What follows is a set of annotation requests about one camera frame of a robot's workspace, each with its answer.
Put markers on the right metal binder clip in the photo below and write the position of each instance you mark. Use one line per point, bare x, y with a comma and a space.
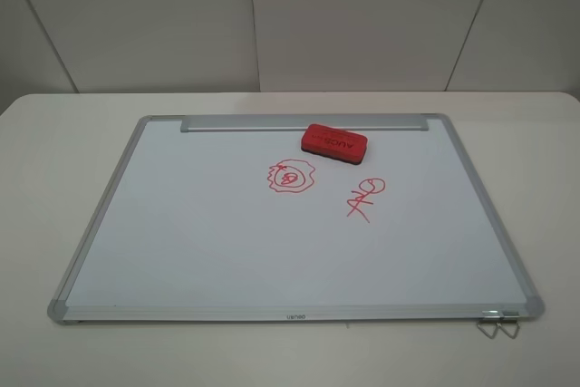
509, 324

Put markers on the left metal binder clip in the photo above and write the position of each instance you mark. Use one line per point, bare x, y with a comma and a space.
488, 323

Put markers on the metal binder clip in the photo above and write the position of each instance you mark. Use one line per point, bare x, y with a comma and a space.
488, 323
509, 324

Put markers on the white whiteboard with aluminium frame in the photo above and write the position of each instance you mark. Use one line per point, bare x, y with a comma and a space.
223, 218

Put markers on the red whiteboard eraser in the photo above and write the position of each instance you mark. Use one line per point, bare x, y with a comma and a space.
336, 144

